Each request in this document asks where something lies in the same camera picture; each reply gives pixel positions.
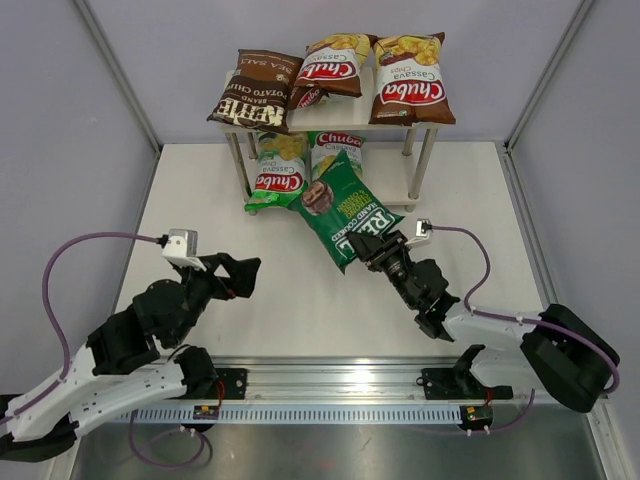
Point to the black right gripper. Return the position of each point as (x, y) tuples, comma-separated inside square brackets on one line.
[(366, 246)]

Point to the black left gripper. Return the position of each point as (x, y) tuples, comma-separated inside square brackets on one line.
[(242, 275)]

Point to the green Real hand cooked bag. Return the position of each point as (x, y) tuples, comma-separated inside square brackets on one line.
[(338, 203)]

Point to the green Chuba cassava chips bag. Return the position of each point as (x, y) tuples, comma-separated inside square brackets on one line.
[(281, 171)]

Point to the brown Chuba cassava chips bag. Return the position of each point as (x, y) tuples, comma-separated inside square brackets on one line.
[(409, 86)]

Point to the brown Kettle potato chips bag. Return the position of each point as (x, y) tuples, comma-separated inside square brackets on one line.
[(256, 96)]

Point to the brown Chuba bag text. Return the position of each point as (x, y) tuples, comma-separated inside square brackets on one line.
[(331, 70)]

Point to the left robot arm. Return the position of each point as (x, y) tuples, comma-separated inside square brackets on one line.
[(135, 358)]

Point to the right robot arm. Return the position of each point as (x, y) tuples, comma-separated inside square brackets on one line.
[(553, 350)]

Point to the white two-tier shelf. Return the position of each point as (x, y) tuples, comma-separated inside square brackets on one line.
[(390, 170)]

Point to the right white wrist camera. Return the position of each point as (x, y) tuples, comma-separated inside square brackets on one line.
[(423, 233)]

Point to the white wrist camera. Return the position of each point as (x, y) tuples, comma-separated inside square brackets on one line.
[(423, 233), (180, 248)]

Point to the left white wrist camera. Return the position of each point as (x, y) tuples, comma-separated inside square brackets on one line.
[(180, 248)]

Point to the aluminium mounting rail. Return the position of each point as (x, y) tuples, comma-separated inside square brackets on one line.
[(308, 381)]

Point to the white slotted cable duct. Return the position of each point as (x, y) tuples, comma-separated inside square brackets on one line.
[(264, 414)]

